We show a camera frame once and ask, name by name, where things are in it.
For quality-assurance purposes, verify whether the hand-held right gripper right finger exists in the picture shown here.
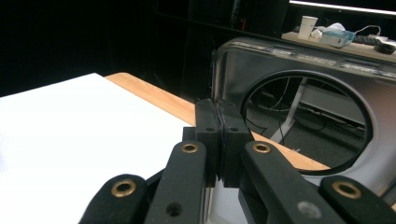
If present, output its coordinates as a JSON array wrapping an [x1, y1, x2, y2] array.
[[217, 99, 255, 189]]

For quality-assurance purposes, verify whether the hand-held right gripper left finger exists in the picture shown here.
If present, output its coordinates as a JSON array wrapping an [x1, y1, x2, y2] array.
[[194, 98, 220, 189]]

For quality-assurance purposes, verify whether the dark phone case round hole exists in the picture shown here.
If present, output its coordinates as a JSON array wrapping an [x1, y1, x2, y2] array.
[[206, 36, 396, 224]]

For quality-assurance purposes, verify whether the white table cover sheet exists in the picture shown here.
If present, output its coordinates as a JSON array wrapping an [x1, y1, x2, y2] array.
[[0, 72, 207, 224]]

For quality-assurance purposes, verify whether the white paper cup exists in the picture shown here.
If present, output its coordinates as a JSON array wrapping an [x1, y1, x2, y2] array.
[[297, 15, 319, 41]]

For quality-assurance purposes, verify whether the blue and white tissue pack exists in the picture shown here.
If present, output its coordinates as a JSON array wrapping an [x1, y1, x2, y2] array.
[[319, 21, 357, 49]]

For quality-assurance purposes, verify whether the small black round object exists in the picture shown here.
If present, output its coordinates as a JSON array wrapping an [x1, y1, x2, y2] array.
[[373, 42, 396, 56]]

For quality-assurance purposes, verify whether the white cable on desk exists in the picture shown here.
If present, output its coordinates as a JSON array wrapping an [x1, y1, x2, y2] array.
[[354, 24, 383, 37]]

